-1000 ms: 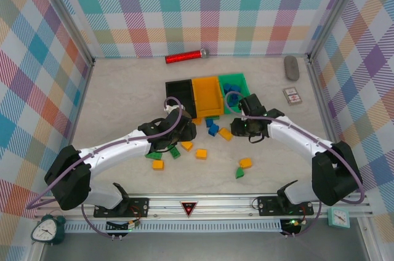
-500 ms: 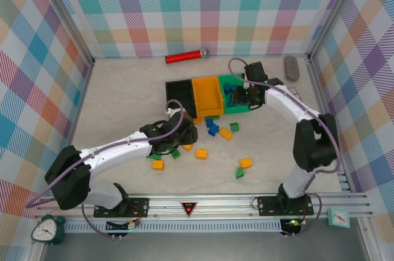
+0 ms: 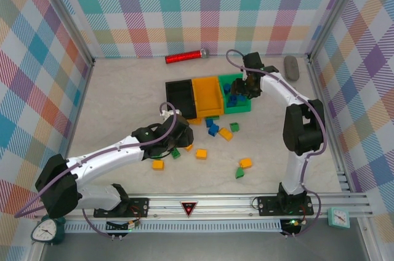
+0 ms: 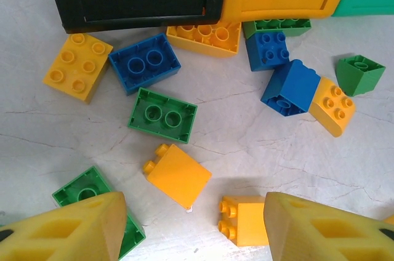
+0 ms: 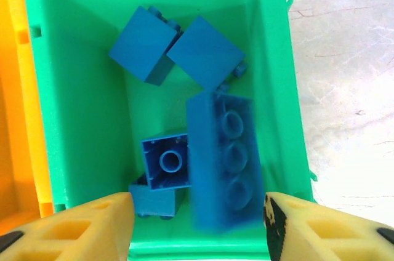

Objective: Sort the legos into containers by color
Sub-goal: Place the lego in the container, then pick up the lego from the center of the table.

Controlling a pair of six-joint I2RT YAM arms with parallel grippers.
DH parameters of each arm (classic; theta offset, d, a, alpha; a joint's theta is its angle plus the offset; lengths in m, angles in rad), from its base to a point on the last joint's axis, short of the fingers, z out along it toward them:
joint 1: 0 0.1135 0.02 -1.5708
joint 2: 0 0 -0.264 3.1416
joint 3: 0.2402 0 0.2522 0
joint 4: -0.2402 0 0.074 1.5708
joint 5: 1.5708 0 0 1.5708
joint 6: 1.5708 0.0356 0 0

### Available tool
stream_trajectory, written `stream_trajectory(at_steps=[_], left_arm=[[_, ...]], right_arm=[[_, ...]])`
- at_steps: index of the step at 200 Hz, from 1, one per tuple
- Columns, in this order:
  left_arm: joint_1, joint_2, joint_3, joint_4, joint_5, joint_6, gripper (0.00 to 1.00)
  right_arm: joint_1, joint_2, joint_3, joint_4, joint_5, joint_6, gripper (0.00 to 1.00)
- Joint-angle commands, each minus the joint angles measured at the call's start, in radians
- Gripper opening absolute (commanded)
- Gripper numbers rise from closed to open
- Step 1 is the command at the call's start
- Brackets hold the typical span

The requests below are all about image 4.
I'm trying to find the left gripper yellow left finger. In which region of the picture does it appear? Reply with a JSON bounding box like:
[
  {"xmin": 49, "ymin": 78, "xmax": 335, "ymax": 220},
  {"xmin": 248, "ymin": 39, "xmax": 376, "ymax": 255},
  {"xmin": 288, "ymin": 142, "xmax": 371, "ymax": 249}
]
[{"xmin": 0, "ymin": 191, "xmax": 127, "ymax": 261}]

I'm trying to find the yellow long lego brick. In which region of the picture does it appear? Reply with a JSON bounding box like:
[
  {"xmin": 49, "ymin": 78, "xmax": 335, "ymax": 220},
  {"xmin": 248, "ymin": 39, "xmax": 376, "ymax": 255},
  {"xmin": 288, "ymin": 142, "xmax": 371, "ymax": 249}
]
[{"xmin": 166, "ymin": 20, "xmax": 243, "ymax": 58}]

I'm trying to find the blue six-stud lego brick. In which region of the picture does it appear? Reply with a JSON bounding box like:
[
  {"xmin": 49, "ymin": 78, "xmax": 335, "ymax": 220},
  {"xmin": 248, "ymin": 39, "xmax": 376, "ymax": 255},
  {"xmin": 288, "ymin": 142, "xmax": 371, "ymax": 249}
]
[{"xmin": 108, "ymin": 32, "xmax": 182, "ymax": 97}]

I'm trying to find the yellow square lego brick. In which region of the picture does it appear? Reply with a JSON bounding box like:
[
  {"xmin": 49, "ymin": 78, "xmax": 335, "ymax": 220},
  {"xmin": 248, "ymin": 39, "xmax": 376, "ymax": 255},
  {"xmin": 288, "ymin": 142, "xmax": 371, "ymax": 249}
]
[
  {"xmin": 142, "ymin": 143, "xmax": 213, "ymax": 211},
  {"xmin": 217, "ymin": 195, "xmax": 270, "ymax": 247}
]

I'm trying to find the blue square lego brick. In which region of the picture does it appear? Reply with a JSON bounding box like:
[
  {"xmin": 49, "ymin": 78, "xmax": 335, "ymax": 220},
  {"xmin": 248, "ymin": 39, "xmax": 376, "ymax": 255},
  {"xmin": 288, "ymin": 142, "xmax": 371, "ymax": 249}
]
[
  {"xmin": 260, "ymin": 58, "xmax": 322, "ymax": 118},
  {"xmin": 244, "ymin": 31, "xmax": 291, "ymax": 73}
]

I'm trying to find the green curved lego brick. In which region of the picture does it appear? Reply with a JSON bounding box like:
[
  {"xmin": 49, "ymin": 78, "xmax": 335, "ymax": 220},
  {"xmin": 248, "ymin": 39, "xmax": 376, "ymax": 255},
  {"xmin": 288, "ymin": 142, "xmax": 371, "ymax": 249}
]
[{"xmin": 335, "ymin": 54, "xmax": 387, "ymax": 98}]

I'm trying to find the yellow curved lego brick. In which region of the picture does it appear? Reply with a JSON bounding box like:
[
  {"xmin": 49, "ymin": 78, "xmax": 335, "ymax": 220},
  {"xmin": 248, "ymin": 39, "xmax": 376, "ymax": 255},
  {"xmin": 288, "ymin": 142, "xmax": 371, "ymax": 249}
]
[{"xmin": 308, "ymin": 76, "xmax": 356, "ymax": 139}]

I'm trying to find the yellow six-stud lego brick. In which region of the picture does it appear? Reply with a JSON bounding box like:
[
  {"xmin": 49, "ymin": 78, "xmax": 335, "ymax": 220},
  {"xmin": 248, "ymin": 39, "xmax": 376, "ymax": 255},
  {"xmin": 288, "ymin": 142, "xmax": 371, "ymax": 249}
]
[{"xmin": 42, "ymin": 32, "xmax": 114, "ymax": 105}]

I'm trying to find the black plastic bin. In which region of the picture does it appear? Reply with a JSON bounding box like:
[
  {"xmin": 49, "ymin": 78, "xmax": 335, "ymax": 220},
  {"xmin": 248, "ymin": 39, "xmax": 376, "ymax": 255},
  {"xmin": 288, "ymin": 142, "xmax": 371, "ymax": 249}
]
[{"xmin": 44, "ymin": 0, "xmax": 230, "ymax": 34}]

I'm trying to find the green long lego brick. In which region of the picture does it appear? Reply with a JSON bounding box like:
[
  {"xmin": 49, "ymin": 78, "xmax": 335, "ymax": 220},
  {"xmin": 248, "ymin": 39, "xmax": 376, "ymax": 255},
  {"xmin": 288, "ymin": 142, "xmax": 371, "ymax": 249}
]
[
  {"xmin": 51, "ymin": 165, "xmax": 147, "ymax": 261},
  {"xmin": 242, "ymin": 17, "xmax": 312, "ymax": 40}
]

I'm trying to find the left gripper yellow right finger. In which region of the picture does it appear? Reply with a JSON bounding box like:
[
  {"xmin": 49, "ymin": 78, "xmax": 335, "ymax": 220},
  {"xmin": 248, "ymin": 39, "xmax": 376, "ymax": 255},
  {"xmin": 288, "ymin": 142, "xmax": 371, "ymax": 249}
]
[{"xmin": 263, "ymin": 191, "xmax": 394, "ymax": 261}]

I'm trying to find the green six-stud lego brick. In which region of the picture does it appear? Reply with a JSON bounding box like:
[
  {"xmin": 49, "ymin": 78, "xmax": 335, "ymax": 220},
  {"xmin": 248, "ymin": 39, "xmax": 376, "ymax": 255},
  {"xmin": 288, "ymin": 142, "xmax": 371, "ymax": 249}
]
[{"xmin": 127, "ymin": 87, "xmax": 198, "ymax": 145}]

